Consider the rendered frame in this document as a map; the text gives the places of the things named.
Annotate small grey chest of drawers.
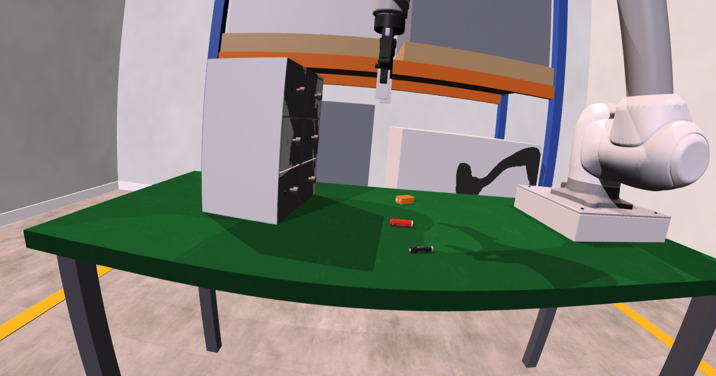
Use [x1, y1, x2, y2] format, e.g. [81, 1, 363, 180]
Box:
[202, 58, 324, 224]

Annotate red aa battery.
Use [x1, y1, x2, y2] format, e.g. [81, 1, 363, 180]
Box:
[390, 219, 413, 227]

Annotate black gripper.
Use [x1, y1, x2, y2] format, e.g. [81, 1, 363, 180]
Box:
[374, 13, 406, 104]

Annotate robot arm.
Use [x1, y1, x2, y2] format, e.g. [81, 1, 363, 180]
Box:
[550, 0, 710, 209]

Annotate black battery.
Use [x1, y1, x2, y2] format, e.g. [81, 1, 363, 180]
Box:
[409, 246, 434, 253]

